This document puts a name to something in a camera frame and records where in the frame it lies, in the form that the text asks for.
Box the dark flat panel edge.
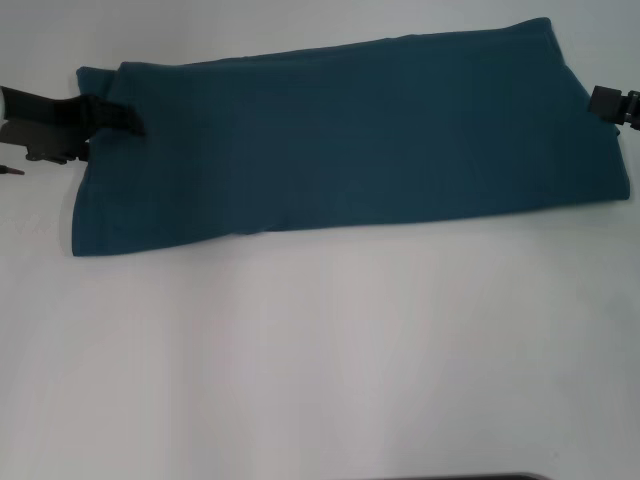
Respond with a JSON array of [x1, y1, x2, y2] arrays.
[[429, 472, 544, 480]]

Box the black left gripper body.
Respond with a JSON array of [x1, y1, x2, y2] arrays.
[[0, 85, 104, 165]]

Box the teal t-shirt with pink print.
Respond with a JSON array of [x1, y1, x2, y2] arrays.
[[72, 17, 632, 260]]

